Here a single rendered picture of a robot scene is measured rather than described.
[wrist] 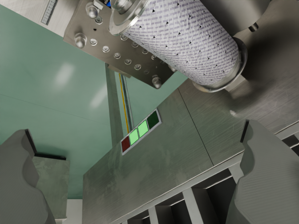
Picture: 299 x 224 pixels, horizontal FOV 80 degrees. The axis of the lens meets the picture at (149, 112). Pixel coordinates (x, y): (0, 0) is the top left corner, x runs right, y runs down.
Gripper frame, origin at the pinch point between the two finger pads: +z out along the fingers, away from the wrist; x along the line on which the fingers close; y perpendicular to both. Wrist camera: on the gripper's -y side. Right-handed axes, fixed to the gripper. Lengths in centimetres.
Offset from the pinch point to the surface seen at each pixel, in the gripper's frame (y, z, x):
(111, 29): -3.3, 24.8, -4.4
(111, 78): 45, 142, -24
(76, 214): 403, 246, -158
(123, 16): -5.3, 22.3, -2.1
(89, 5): -7.4, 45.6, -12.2
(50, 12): -6, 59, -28
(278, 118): 13.9, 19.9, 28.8
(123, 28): -3.7, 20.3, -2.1
